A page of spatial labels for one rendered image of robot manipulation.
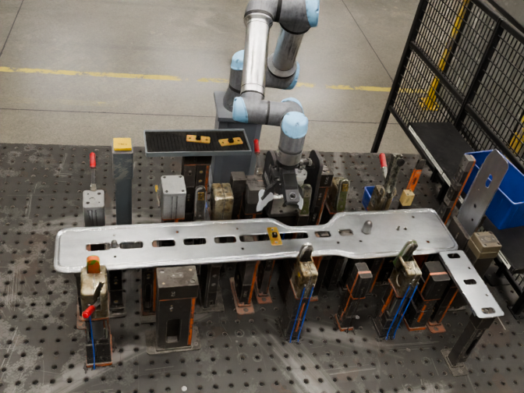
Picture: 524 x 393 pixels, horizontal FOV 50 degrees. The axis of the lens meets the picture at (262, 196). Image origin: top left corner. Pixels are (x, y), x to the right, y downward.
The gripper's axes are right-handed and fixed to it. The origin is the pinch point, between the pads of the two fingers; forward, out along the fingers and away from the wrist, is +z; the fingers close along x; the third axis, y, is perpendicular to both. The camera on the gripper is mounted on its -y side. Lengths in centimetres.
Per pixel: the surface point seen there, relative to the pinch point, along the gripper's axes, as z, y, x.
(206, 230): 11.2, 4.9, 22.7
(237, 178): 1.3, 19.7, 10.3
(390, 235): 11.5, -2.3, -42.6
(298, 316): 29.6, -20.5, -6.3
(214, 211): 9.4, 12.0, 19.1
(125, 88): 108, 268, 41
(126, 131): 109, 209, 42
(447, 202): 13, 15, -75
